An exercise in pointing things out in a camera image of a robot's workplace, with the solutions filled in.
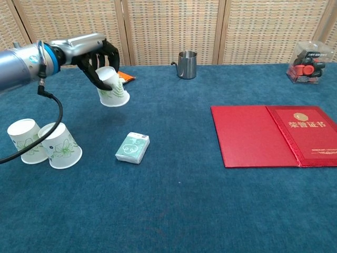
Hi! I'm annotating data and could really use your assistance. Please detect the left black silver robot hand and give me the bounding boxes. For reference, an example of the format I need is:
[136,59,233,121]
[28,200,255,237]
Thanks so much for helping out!
[62,33,121,91]

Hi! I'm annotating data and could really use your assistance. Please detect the white paper cup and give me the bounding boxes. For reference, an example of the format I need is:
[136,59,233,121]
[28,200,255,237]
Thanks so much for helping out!
[95,66,131,108]
[38,122,83,170]
[7,118,49,165]

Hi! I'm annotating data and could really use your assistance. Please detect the orange white snack packet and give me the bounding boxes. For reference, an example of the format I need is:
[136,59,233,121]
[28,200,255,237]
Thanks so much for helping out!
[115,70,137,85]

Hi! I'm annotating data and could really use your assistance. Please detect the woven bamboo folding screen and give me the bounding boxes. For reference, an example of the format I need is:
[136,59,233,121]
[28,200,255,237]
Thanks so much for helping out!
[0,0,337,69]

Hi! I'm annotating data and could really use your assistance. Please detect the stainless steel pitcher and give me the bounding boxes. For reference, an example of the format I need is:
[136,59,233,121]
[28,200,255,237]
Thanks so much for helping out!
[170,51,198,80]

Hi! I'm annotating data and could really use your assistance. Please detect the green white tissue pack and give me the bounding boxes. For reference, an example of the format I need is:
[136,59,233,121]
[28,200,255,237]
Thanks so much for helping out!
[115,132,151,165]

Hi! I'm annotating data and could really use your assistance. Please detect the blue carpet table mat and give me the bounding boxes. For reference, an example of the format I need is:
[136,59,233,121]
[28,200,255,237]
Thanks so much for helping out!
[0,63,337,253]

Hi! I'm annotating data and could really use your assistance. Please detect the red certificate folder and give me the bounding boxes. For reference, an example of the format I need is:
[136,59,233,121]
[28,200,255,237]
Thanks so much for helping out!
[210,105,337,169]

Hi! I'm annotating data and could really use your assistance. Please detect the clear box red black parts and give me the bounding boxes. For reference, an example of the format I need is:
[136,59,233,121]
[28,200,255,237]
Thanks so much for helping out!
[286,41,335,85]

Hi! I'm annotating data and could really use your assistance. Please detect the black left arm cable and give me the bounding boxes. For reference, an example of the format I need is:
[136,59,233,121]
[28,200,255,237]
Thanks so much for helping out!
[0,41,64,164]

